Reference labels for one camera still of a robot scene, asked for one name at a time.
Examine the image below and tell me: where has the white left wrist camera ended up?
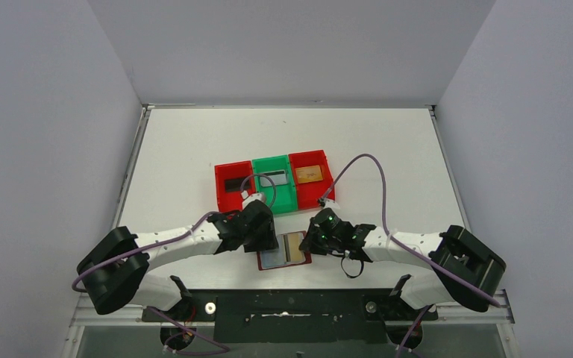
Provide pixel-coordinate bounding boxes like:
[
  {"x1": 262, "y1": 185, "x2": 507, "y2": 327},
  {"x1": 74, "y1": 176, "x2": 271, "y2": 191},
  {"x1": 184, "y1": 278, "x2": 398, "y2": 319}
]
[{"x1": 242, "y1": 192, "x2": 266, "y2": 209}]

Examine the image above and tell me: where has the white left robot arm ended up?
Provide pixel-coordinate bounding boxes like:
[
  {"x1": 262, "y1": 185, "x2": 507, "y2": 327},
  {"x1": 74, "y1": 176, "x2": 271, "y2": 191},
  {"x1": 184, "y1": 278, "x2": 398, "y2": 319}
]
[{"x1": 72, "y1": 200, "x2": 278, "y2": 318}]

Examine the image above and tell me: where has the aluminium table edge rail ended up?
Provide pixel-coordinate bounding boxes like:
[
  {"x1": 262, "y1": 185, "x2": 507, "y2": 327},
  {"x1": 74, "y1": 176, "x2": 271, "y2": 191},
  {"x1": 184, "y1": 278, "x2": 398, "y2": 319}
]
[{"x1": 101, "y1": 104, "x2": 154, "y2": 239}]

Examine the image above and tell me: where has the red plastic bin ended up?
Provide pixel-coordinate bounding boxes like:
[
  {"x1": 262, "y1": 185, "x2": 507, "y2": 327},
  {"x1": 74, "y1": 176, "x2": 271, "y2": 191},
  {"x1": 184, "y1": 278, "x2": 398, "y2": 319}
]
[
  {"x1": 214, "y1": 160, "x2": 253, "y2": 213},
  {"x1": 288, "y1": 150, "x2": 334, "y2": 210}
]

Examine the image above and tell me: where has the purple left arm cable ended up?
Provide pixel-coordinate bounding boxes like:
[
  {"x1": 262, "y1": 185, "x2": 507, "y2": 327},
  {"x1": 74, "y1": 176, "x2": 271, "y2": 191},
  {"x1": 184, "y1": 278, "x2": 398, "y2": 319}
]
[{"x1": 71, "y1": 172, "x2": 278, "y2": 357}]

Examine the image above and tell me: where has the black card in bin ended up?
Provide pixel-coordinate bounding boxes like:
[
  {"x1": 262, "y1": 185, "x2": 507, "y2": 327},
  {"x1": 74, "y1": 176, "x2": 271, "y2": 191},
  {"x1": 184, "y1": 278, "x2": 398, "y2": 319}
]
[{"x1": 224, "y1": 177, "x2": 245, "y2": 192}]

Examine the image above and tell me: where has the gold card in bin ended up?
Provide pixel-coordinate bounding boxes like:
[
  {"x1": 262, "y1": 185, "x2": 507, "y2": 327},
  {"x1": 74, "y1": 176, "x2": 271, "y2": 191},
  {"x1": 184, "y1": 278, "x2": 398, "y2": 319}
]
[{"x1": 295, "y1": 165, "x2": 324, "y2": 184}]

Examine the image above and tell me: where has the green plastic bin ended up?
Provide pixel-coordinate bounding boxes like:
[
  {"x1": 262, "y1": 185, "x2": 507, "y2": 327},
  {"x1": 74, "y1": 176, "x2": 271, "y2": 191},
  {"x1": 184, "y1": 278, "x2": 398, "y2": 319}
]
[{"x1": 251, "y1": 155, "x2": 298, "y2": 214}]

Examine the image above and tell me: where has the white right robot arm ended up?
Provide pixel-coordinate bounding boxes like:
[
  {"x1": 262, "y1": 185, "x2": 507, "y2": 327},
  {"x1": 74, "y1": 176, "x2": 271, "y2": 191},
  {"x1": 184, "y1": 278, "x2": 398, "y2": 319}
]
[{"x1": 299, "y1": 208, "x2": 507, "y2": 318}]

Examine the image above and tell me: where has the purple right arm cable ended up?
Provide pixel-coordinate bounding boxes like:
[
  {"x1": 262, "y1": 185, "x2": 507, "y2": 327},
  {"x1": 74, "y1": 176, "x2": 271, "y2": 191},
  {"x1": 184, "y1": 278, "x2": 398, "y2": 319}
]
[{"x1": 317, "y1": 153, "x2": 502, "y2": 358}]

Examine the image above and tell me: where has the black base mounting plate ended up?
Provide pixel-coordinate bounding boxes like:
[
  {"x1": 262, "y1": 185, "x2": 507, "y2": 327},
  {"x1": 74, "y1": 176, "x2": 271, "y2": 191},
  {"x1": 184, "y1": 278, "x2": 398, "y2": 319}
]
[{"x1": 167, "y1": 289, "x2": 424, "y2": 348}]

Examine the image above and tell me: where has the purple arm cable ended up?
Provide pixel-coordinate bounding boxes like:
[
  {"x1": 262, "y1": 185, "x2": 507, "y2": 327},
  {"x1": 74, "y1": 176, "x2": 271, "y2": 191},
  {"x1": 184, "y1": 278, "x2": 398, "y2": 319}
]
[
  {"x1": 317, "y1": 153, "x2": 502, "y2": 358},
  {"x1": 71, "y1": 172, "x2": 278, "y2": 357}
]

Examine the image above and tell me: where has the silver card in bin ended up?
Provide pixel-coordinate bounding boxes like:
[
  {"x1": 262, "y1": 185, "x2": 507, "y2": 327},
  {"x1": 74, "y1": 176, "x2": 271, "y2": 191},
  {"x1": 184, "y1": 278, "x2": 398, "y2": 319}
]
[{"x1": 258, "y1": 170, "x2": 289, "y2": 187}]

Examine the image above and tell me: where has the red leather card holder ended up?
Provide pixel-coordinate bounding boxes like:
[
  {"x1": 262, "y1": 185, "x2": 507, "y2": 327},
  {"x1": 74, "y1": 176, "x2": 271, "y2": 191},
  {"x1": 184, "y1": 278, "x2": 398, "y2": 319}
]
[{"x1": 257, "y1": 231, "x2": 312, "y2": 271}]

